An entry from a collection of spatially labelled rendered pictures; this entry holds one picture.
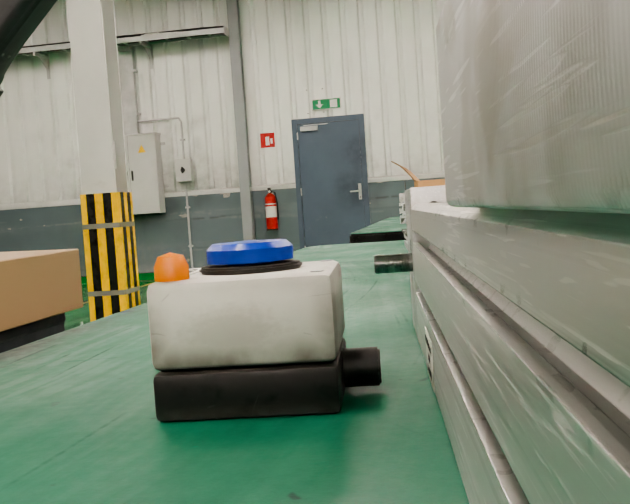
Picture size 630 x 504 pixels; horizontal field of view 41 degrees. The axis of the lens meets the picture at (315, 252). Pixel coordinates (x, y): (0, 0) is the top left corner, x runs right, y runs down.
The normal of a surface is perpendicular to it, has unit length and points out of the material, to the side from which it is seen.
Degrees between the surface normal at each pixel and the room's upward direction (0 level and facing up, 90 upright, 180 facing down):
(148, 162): 90
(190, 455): 0
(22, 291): 90
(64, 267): 90
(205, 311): 90
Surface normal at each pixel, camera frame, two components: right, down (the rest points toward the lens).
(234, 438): -0.07, -1.00
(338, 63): -0.15, 0.06
